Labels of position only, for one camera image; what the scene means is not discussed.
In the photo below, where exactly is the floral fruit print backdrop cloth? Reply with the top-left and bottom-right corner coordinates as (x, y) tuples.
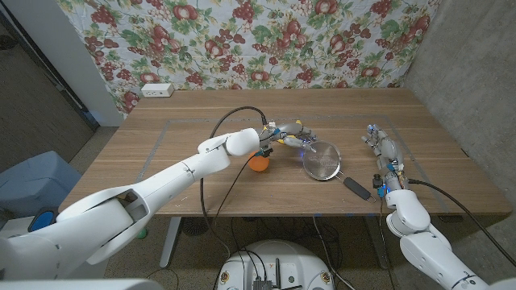
(56, 0), (443, 118)

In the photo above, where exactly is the grey-blue plastic bin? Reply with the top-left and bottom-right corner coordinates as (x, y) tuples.
(0, 151), (82, 218)

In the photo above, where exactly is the white power strip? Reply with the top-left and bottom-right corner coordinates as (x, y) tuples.
(140, 82), (175, 98)

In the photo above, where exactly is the white robot torso edge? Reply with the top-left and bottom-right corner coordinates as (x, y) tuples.
(0, 277), (164, 290)

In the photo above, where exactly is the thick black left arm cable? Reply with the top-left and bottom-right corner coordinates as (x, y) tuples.
(200, 106), (269, 259)

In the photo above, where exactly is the black round fan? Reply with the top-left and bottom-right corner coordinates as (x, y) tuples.
(180, 216), (214, 237)

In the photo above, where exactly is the white table leg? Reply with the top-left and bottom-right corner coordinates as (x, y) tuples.
(159, 216), (182, 270)

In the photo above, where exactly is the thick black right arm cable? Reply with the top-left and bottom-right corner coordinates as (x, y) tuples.
(407, 178), (516, 267)

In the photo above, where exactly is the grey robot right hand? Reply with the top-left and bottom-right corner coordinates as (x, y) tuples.
(360, 123), (410, 193)

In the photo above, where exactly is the yellow toy banana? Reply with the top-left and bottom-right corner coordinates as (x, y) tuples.
(277, 119), (304, 146)

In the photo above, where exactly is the metal mesh sieve black handle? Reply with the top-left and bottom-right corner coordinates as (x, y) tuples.
(302, 140), (376, 202)

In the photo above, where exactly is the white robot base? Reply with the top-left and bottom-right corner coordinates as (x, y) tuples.
(217, 239), (335, 290)

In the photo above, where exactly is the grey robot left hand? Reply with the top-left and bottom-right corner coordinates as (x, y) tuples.
(257, 119), (319, 156)

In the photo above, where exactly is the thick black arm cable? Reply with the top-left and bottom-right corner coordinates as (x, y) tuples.
(407, 178), (516, 267)
(200, 106), (269, 259)

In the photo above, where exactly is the blue foot pedal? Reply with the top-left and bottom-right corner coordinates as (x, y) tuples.
(27, 209), (60, 233)

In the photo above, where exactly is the orange fruit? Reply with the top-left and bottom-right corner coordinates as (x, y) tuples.
(248, 151), (270, 173)

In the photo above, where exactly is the grey table leg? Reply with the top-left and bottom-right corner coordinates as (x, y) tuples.
(364, 215), (392, 270)

